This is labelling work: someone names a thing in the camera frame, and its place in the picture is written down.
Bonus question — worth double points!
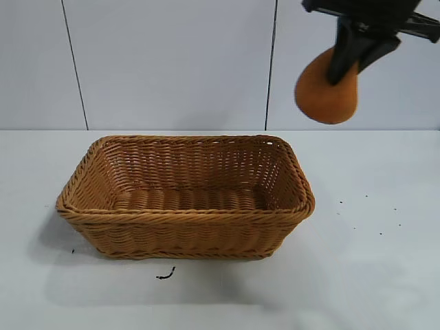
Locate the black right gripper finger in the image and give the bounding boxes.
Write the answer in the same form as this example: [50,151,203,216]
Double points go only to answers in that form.
[357,33,403,75]
[327,16,362,86]

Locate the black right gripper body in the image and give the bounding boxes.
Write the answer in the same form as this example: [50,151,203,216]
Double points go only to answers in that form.
[301,0,440,36]

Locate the orange soft toy fruit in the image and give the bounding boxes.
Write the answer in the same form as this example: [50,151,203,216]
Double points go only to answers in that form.
[294,46,360,125]

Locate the tan woven wicker basket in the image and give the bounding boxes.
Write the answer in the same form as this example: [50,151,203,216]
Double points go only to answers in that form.
[56,134,316,261]

